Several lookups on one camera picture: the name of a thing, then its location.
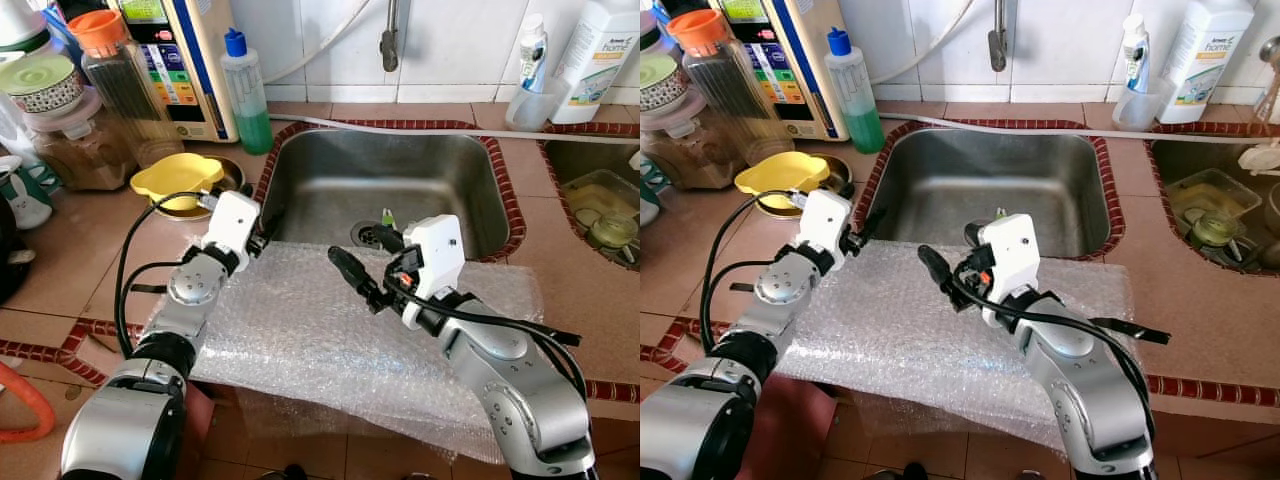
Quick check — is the yellow plastic bowl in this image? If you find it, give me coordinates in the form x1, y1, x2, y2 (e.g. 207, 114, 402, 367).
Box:
735, 152, 831, 211
130, 152, 226, 213

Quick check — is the large steel sink basin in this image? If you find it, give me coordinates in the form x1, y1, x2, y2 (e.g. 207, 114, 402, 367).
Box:
262, 128, 513, 263
868, 128, 1113, 259

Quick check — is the clear bubble wrap sheet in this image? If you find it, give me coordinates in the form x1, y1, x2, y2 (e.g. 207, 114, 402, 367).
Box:
185, 240, 541, 463
775, 240, 1141, 451

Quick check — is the green dish soap bottle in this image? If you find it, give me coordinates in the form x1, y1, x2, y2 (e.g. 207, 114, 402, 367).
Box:
222, 28, 274, 156
827, 28, 887, 154

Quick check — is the small clear glass cup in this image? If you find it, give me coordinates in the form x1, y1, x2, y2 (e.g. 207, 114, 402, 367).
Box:
745, 122, 796, 169
135, 122, 186, 169

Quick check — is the clear jar of brown powder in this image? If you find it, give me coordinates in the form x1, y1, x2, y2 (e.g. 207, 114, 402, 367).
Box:
30, 95, 141, 191
640, 105, 749, 191

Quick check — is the cream and blue water ioniser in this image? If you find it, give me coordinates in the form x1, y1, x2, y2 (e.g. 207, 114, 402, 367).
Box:
105, 0, 241, 143
715, 0, 851, 141

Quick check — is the steel tap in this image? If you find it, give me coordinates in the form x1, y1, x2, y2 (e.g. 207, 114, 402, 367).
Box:
380, 0, 401, 73
988, 0, 1009, 73

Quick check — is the dark red container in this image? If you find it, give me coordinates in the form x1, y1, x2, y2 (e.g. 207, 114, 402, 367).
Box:
180, 385, 216, 471
750, 375, 841, 480

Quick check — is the clear plastic cup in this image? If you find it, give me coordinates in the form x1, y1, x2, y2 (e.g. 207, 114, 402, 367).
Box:
505, 75, 568, 133
1113, 75, 1173, 133

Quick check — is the clear jar with orange lid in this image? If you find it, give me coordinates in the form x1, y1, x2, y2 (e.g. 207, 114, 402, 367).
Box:
68, 10, 171, 151
667, 10, 781, 153

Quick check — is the cluttered steel sink basin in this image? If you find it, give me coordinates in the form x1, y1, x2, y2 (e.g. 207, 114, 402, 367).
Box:
545, 140, 641, 271
1150, 140, 1280, 271

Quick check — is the white mug with green print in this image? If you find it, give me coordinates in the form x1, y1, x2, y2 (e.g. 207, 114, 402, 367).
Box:
640, 150, 666, 226
0, 155, 53, 231

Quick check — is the clear rectangular plastic container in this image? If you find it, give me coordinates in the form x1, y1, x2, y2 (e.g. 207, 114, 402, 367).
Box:
1168, 168, 1263, 223
562, 168, 641, 223

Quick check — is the small white and blue bottle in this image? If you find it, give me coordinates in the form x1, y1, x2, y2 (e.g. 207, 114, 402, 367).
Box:
517, 14, 548, 93
1120, 14, 1151, 93

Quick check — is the black round appliance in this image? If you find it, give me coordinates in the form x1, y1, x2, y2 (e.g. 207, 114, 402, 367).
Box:
0, 195, 36, 306

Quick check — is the patterned bowl with green lid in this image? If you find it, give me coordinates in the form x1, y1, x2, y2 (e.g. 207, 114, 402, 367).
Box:
0, 55, 86, 116
640, 52, 691, 116

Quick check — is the white detergent bottle orange cap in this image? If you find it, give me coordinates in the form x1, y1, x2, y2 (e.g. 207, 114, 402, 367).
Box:
1160, 0, 1256, 125
550, 0, 641, 125

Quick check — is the blue plastic container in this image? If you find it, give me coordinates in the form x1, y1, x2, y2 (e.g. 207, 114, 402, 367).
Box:
50, 5, 81, 51

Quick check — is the white sink plug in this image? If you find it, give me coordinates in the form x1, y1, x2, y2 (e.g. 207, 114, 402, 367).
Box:
1238, 142, 1280, 176

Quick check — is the white jar with green band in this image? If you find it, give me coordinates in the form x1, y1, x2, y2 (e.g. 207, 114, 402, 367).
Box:
0, 0, 56, 56

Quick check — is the steel ladle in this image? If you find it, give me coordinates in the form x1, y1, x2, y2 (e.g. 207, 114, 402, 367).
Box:
1255, 35, 1280, 126

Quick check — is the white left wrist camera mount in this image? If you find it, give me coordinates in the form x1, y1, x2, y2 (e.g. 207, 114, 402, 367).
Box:
200, 190, 264, 269
800, 190, 854, 263

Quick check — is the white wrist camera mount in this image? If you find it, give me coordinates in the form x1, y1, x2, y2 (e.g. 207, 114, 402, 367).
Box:
978, 213, 1041, 329
400, 214, 467, 331
800, 190, 854, 263
200, 190, 264, 269

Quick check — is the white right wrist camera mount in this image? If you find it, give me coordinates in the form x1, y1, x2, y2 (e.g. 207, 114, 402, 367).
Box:
400, 214, 467, 331
978, 213, 1041, 329

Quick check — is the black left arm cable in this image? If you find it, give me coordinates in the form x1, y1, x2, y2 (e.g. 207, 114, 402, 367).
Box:
113, 190, 216, 359
698, 190, 809, 357

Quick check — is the orange hose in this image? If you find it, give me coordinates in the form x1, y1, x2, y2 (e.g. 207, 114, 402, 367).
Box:
0, 360, 58, 444

